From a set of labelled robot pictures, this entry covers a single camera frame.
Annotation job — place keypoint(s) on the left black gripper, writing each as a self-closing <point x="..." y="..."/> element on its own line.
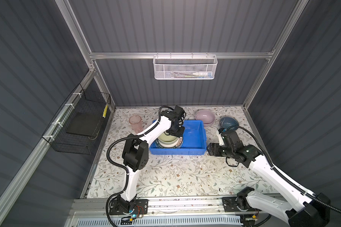
<point x="179" y="134"/>

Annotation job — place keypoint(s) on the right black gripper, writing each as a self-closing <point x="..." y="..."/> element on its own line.
<point x="213" y="149"/>

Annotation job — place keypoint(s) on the light green bowl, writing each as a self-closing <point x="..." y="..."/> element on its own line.
<point x="167" y="138"/>

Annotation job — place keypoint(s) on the green rimmed white plate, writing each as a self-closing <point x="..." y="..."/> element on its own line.
<point x="175" y="144"/>

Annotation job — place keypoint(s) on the dark blue ceramic bowl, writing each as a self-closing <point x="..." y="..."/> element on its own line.
<point x="228" y="123"/>

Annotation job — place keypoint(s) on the pink ceramic bowl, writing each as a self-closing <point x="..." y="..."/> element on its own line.
<point x="207" y="117"/>

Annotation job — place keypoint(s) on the pink plastic cup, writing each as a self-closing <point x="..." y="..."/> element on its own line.
<point x="136" y="123"/>

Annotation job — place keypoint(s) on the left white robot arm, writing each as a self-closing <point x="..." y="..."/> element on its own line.
<point x="136" y="149"/>

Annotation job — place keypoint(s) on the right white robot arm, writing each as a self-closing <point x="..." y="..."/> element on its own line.
<point x="298" y="209"/>

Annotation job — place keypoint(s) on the blue plastic bin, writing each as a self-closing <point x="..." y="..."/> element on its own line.
<point x="193" y="144"/>

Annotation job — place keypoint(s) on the white tube in basket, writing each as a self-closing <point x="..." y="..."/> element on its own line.
<point x="203" y="74"/>

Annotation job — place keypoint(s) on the yellow tag on basket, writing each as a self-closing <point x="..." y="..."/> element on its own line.
<point x="105" y="111"/>

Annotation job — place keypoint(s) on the black pad in basket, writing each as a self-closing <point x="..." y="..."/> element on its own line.
<point x="84" y="124"/>

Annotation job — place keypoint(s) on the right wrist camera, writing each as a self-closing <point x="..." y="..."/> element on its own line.
<point x="228" y="138"/>

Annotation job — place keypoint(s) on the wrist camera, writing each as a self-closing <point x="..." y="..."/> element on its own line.
<point x="228" y="138"/>
<point x="179" y="112"/>

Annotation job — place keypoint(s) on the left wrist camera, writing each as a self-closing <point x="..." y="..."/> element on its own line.
<point x="179" y="112"/>

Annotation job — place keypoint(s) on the white wire mesh basket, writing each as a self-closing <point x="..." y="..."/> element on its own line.
<point x="181" y="66"/>

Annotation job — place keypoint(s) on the black wire basket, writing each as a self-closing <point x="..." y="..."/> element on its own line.
<point x="84" y="101"/>

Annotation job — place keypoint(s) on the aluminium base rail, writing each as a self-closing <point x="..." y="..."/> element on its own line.
<point x="192" y="211"/>

